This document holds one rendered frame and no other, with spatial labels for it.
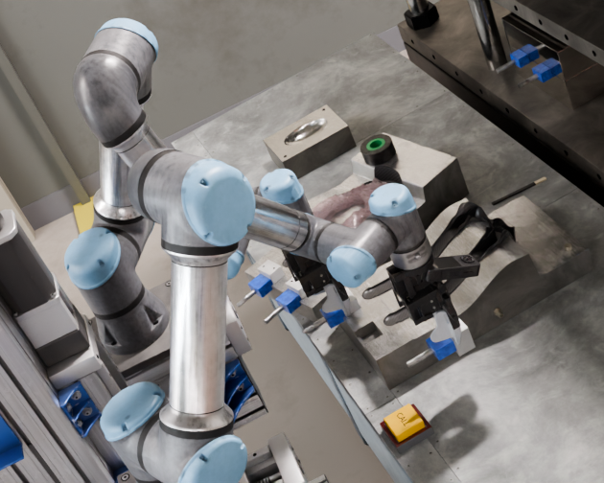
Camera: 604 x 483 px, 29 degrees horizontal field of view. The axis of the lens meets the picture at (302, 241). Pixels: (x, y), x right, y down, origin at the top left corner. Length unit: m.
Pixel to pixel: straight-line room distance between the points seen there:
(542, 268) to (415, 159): 0.50
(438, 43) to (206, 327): 1.88
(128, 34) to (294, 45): 2.84
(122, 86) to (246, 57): 2.87
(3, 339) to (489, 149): 1.42
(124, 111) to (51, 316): 0.38
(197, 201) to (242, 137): 1.73
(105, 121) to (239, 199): 0.45
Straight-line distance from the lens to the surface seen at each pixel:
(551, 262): 2.49
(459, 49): 3.43
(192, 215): 1.68
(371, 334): 2.47
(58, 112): 4.91
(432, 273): 2.15
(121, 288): 2.36
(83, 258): 2.35
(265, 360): 3.88
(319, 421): 3.60
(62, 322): 2.10
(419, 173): 2.76
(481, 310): 2.43
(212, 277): 1.75
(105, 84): 2.10
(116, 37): 2.18
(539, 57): 3.05
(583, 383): 2.31
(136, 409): 1.93
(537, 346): 2.41
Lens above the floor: 2.47
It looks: 35 degrees down
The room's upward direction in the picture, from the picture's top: 25 degrees counter-clockwise
